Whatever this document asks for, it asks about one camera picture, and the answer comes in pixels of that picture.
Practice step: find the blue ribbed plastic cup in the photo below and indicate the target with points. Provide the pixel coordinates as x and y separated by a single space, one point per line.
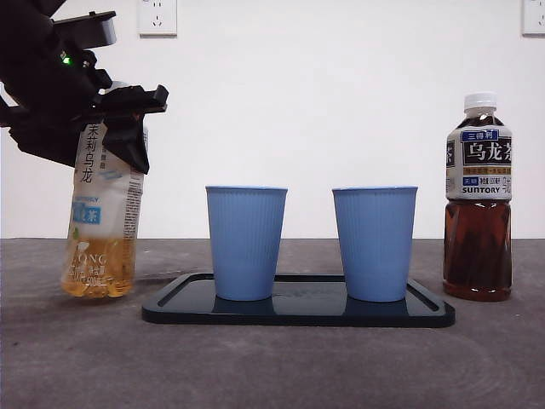
374 243
246 243

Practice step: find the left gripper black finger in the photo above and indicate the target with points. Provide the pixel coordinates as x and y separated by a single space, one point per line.
132 145
51 145

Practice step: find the dark oolong tea bottle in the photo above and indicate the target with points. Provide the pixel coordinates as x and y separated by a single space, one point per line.
477 247

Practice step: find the white wall power socket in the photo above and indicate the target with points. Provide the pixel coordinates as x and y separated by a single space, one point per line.
157 17
534 17

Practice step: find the pale jasmine oolong tea bottle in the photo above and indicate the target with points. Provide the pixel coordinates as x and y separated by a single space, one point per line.
102 221

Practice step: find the pale grey left wrist camera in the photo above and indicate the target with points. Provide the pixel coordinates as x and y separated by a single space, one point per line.
91 32

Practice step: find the dark blue rectangular tray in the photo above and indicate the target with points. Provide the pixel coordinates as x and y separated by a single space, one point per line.
298 314

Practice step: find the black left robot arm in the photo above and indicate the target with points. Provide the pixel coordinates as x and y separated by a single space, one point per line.
30 64

